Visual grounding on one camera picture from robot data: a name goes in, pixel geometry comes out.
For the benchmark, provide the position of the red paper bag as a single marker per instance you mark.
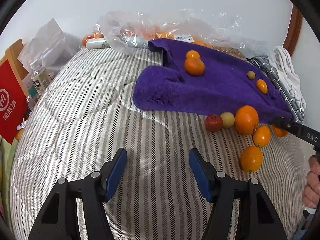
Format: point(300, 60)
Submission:
point(13, 103)

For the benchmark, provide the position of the striped grey white quilt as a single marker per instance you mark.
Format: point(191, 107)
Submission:
point(84, 116)

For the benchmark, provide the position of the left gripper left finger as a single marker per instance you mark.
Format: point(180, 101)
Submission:
point(58, 218)

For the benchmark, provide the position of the medium orange tangerine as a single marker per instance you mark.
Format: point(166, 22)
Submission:
point(261, 136)

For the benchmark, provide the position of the purple towel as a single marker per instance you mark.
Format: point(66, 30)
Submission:
point(223, 87)

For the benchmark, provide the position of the small oval orange kumquat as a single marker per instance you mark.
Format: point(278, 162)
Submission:
point(261, 86)

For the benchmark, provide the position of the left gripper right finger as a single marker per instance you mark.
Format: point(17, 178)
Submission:
point(257, 218)

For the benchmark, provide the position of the small plastic bottle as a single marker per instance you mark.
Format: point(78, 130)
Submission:
point(40, 78)

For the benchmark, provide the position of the person's right hand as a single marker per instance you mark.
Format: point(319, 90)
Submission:
point(311, 190)

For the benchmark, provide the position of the rough-skinned mandarin orange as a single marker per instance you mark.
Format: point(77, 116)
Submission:
point(194, 67)

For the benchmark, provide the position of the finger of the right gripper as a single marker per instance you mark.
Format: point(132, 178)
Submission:
point(299, 130)

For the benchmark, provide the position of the small round orange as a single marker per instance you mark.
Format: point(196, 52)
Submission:
point(192, 54)

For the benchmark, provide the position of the large orange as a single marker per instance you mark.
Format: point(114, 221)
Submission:
point(246, 120)

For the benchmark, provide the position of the grey plaid cloth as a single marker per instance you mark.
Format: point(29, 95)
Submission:
point(262, 63)

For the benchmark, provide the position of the small yellow-green fruit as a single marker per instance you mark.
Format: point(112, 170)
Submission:
point(251, 75)

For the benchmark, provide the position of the yellow-green round fruit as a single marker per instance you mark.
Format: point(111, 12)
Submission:
point(228, 120)

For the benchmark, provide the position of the orange fruit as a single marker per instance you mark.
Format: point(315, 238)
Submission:
point(279, 132)

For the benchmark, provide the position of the clear plastic fruit bag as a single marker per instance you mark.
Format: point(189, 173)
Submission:
point(129, 33)

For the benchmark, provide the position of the white folded cloth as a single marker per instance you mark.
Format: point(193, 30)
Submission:
point(280, 61)

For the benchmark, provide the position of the red small apple-like fruit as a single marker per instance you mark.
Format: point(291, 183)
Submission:
point(213, 123)

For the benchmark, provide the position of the brown wooden door frame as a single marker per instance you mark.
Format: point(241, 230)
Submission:
point(293, 31)

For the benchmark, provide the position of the cardboard box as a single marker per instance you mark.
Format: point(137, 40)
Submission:
point(11, 54)

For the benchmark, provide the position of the translucent white plastic bag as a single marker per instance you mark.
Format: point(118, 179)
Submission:
point(51, 49)

